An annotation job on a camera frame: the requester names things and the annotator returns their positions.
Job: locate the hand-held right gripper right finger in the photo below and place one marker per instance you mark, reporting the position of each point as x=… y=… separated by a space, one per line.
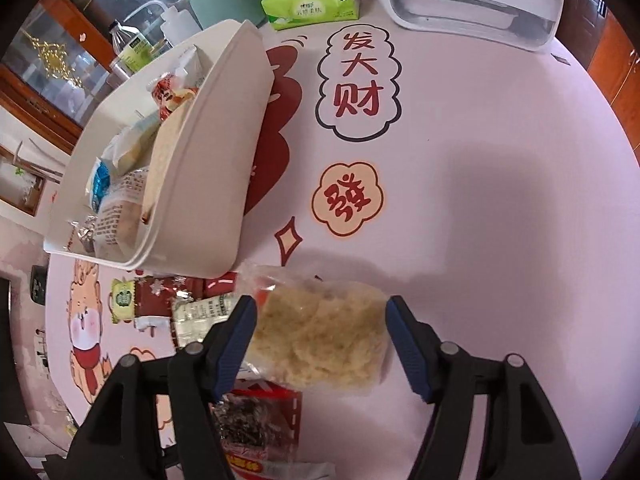
x=407 y=350

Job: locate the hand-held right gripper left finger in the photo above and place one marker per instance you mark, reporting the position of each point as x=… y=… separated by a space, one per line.
x=232 y=355

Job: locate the clear packet of pale puffs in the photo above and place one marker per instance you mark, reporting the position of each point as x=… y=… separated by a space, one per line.
x=320 y=340

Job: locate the clear packet of brown bread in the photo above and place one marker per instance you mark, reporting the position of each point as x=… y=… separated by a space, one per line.
x=117 y=222

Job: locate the white plastic storage bin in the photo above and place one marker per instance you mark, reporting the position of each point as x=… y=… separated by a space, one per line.
x=215 y=160

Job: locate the beige cracker packet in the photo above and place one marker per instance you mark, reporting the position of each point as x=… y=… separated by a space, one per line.
x=167 y=160

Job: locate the small blue packet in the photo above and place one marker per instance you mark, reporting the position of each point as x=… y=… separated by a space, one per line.
x=100 y=185

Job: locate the red white bun packet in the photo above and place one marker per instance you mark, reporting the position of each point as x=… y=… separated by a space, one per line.
x=172 y=92

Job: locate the beige packet with red label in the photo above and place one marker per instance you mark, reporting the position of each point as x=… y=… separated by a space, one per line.
x=202 y=317

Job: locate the plain red packet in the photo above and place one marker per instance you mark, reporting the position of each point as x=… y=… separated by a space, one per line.
x=220 y=285

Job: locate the dark red packet black filling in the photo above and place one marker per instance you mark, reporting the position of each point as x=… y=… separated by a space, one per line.
x=255 y=425

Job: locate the dark red snowflake packet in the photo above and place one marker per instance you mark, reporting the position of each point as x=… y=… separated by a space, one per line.
x=160 y=300

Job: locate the small green yellow packet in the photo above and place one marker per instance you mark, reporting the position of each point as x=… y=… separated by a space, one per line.
x=122 y=302

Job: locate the clear bottle with green label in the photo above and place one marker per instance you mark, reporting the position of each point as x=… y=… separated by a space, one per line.
x=132 y=50

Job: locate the small dark table item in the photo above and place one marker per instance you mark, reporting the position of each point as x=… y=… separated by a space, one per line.
x=560 y=58

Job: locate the white squeeze bottle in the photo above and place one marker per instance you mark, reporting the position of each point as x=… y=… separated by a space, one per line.
x=177 y=27

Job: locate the white countertop cabinet appliance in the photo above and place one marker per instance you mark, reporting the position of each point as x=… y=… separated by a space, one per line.
x=465 y=5

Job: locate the glass sliding door gold ornament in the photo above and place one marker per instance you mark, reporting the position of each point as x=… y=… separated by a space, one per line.
x=75 y=35

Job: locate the wooden wall cabinet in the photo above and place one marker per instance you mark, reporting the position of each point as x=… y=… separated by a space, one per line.
x=617 y=75

